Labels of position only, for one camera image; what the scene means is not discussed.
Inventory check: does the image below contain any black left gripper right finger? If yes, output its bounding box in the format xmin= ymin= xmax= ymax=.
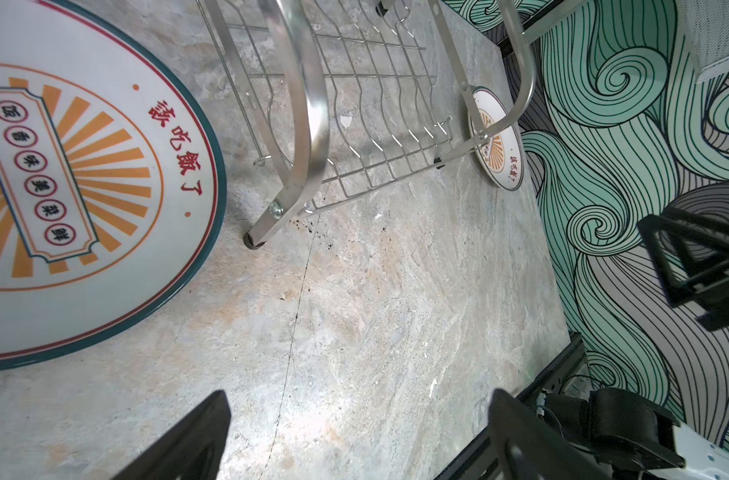
xmin=488 ymin=389 xmax=608 ymax=480

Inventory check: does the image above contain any steel wire dish rack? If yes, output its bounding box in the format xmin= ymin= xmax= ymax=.
xmin=198 ymin=1 xmax=536 ymax=250

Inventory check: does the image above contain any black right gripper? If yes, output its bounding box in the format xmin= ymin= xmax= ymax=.
xmin=636 ymin=208 xmax=729 ymax=331

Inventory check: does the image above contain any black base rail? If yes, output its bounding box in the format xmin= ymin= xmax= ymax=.
xmin=437 ymin=333 xmax=599 ymax=479

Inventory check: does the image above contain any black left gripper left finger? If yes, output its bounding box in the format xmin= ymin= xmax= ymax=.
xmin=114 ymin=390 xmax=232 ymax=479

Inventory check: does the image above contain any white plate orange sunburst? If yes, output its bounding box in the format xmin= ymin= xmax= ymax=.
xmin=473 ymin=87 xmax=525 ymax=191
xmin=0 ymin=1 xmax=226 ymax=371

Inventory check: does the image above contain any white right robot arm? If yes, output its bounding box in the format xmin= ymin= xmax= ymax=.
xmin=542 ymin=208 xmax=729 ymax=479

